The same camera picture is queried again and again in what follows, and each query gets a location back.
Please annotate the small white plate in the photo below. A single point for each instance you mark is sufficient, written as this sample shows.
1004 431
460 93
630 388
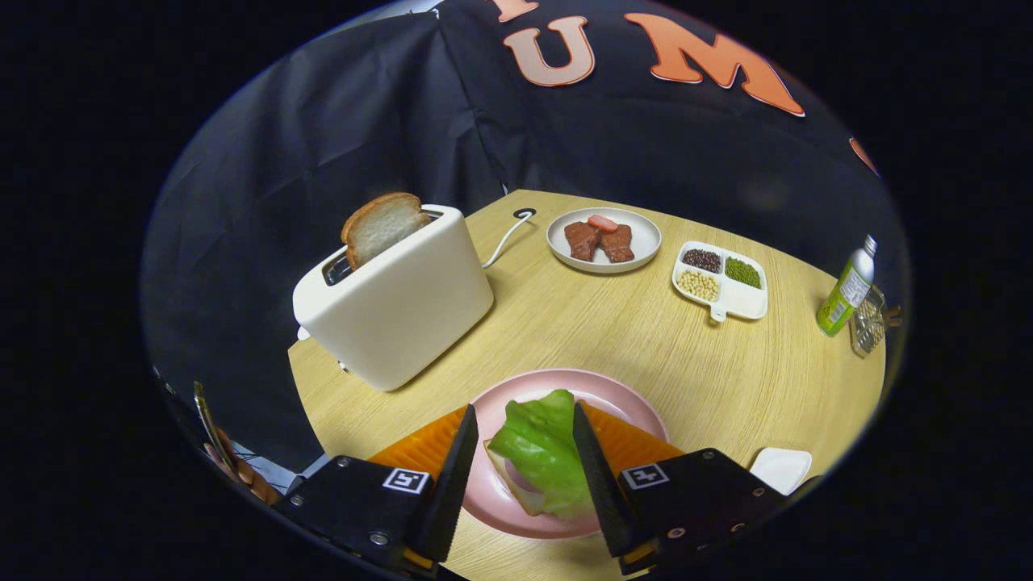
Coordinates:
779 470

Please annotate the toasted bread slice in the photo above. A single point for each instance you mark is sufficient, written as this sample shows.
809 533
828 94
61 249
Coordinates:
383 226

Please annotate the pink ham slice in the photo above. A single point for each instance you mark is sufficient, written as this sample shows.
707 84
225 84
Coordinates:
520 482

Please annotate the green lettuce leaf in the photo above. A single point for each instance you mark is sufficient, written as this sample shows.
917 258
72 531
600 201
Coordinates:
545 452

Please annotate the round white plate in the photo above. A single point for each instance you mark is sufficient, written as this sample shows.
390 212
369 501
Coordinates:
641 242

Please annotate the white divided bean dish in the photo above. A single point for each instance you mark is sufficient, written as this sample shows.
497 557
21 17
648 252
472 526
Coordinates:
742 303

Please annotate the white bread slice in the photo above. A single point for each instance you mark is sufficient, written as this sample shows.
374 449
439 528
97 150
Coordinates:
524 502

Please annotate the black backdrop cloth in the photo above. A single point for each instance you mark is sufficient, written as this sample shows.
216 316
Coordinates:
363 105

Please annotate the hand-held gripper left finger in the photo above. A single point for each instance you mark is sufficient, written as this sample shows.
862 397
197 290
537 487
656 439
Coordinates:
448 484

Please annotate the brown meat piece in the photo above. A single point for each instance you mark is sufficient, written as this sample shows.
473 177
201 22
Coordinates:
581 240
617 244

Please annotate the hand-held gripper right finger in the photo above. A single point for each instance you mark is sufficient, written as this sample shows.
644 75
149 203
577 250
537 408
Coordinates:
601 492

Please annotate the pink plate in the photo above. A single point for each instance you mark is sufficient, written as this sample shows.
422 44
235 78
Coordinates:
621 395

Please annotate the green label metal bottle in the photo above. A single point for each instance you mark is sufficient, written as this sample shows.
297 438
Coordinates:
843 294

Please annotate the white toaster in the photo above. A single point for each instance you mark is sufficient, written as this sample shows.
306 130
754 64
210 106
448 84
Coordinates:
403 315

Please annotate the pink sausage slice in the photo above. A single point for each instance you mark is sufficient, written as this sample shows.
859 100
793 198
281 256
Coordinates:
603 223

